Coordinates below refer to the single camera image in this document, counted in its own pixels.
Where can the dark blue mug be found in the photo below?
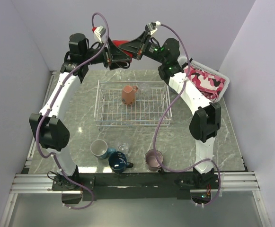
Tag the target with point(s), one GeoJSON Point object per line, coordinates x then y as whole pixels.
{"type": "Point", "coordinates": [118, 162]}

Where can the white wire dish rack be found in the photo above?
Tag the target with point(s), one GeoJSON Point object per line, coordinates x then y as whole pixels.
{"type": "Point", "coordinates": [151, 100]}

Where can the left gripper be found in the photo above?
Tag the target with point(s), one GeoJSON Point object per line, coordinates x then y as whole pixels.
{"type": "Point", "coordinates": [117, 58]}

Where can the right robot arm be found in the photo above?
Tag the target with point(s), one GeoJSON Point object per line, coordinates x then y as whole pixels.
{"type": "Point", "coordinates": [206, 120]}

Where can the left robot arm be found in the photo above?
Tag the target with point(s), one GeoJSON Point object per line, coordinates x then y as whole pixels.
{"type": "Point", "coordinates": [50, 133]}

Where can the clear plastic cup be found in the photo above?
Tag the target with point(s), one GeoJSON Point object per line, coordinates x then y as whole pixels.
{"type": "Point", "coordinates": [145, 91]}

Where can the mauve purple mug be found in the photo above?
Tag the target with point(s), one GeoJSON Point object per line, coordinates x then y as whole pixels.
{"type": "Point", "coordinates": [151, 161]}

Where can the white plastic basket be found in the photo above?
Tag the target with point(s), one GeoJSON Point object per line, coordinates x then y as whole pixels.
{"type": "Point", "coordinates": [186, 89]}

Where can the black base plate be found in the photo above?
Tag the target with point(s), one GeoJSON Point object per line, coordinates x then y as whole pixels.
{"type": "Point", "coordinates": [132, 186]}

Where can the pink camouflage cloth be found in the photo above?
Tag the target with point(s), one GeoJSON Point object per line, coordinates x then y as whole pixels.
{"type": "Point", "coordinates": [211, 86]}

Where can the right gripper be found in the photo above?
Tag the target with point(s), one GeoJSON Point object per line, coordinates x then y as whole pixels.
{"type": "Point", "coordinates": [134, 46]}

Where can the red mug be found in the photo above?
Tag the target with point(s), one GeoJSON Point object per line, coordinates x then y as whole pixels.
{"type": "Point", "coordinates": [117, 43]}

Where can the salmon pink mug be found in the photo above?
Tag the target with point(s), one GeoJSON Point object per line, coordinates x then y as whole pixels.
{"type": "Point", "coordinates": [129, 94]}

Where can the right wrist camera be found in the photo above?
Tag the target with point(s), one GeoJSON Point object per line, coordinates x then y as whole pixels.
{"type": "Point", "coordinates": [152, 27]}

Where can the small clear glass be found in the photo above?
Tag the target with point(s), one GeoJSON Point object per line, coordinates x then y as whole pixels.
{"type": "Point", "coordinates": [123, 147]}

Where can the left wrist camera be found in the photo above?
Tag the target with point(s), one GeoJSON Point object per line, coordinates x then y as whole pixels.
{"type": "Point", "coordinates": [99, 32]}

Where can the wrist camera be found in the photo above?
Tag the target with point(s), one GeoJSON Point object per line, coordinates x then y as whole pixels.
{"type": "Point", "coordinates": [99, 32]}
{"type": "Point", "coordinates": [152, 27]}

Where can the light blue mug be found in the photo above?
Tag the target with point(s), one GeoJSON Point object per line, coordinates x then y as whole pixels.
{"type": "Point", "coordinates": [100, 149]}

